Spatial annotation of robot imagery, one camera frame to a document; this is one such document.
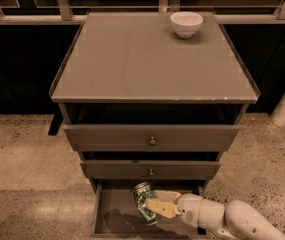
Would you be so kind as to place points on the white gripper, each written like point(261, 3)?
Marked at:
point(188, 208)

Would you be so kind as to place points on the green soda can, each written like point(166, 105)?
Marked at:
point(141, 193)

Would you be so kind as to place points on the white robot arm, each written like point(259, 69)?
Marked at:
point(235, 221)

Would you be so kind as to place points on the bottom grey drawer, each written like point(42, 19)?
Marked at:
point(116, 218)

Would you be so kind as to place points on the grey drawer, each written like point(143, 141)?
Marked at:
point(116, 218)
point(135, 138)
point(138, 169)

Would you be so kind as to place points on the middle grey drawer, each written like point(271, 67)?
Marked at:
point(138, 169)

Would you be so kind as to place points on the grey drawer cabinet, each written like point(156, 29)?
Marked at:
point(132, 69)

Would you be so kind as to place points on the top grey drawer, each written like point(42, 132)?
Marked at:
point(135, 138)

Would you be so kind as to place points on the top brass knob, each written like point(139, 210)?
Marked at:
point(152, 141)

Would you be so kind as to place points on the white ceramic bowl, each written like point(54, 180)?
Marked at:
point(185, 24)

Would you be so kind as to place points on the white metal railing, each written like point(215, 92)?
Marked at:
point(65, 13)

